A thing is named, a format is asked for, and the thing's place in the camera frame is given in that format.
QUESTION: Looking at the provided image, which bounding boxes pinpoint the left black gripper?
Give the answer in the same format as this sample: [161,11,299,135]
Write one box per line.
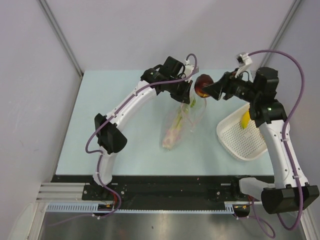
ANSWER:
[166,75,192,105]

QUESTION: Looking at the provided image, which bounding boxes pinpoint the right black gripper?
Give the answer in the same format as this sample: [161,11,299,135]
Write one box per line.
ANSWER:
[203,68,260,104]

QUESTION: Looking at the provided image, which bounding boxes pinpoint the clear zip top bag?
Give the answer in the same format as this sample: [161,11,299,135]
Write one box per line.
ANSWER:
[160,90,207,151]

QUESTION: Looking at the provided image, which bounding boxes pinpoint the yellow banana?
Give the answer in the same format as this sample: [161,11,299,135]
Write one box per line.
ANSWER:
[241,110,251,129]

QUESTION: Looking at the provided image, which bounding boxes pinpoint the green leek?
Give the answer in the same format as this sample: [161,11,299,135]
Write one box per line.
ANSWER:
[161,98,196,150]

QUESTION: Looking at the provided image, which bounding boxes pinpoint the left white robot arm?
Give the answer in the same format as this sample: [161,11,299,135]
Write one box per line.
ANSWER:
[92,56,199,200]

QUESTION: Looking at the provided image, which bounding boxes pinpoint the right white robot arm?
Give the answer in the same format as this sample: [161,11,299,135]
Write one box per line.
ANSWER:
[200,67,320,214]

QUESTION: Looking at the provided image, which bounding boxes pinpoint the white perforated plastic basket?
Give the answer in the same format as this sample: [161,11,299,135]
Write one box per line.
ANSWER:
[216,103,268,161]

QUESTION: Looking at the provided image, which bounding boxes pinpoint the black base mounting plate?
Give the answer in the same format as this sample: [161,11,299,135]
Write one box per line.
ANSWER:
[82,174,261,211]

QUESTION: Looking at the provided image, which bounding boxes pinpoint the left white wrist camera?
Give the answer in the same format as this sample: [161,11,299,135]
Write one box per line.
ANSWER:
[183,59,199,79]

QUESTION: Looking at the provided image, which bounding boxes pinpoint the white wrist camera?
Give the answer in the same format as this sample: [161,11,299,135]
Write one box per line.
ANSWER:
[235,52,253,78]
[183,59,199,79]

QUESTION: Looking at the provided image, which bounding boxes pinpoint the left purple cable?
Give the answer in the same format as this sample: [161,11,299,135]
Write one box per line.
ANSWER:
[48,53,198,223]

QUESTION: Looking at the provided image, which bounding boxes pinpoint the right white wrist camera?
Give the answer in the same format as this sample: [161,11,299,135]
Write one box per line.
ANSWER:
[235,52,253,78]

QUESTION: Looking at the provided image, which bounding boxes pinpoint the white slotted cable duct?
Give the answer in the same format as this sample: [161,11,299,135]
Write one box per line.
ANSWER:
[46,201,250,214]

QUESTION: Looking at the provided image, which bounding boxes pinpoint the aluminium frame rail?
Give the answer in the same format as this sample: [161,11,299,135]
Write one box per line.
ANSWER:
[36,182,85,203]

